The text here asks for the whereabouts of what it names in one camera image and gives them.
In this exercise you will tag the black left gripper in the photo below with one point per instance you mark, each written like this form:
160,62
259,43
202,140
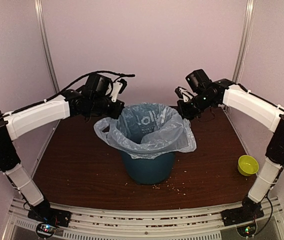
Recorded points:
120,105

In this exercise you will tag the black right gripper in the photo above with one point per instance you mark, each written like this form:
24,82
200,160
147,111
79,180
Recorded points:
183,111

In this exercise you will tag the translucent grey plastic bag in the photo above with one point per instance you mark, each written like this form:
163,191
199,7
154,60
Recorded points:
179,137

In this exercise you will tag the teal plastic trash bin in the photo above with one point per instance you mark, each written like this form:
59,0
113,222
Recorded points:
148,167

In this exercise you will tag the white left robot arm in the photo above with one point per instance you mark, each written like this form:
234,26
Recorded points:
13,125

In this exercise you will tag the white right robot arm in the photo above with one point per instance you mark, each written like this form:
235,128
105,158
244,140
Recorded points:
206,94

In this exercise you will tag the yellow plastic bowl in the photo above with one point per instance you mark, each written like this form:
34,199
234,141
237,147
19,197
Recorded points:
247,165

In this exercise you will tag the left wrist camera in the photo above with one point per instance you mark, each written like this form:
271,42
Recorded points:
98,86

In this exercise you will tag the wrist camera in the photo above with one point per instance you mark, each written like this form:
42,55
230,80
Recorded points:
98,86
198,82

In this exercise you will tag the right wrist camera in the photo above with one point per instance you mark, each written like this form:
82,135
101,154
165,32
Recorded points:
198,82

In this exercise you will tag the right aluminium corner post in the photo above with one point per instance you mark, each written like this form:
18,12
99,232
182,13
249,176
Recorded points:
245,38

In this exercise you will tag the aluminium corner post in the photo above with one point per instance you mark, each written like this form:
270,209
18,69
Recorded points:
45,43
245,38

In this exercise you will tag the left aluminium corner post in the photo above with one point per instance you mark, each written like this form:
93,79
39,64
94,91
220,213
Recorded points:
45,43

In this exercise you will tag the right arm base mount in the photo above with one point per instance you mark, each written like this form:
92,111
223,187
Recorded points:
249,211

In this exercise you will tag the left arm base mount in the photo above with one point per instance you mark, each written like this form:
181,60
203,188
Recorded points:
50,219

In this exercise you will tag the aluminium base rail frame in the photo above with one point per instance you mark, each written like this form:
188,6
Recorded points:
203,223

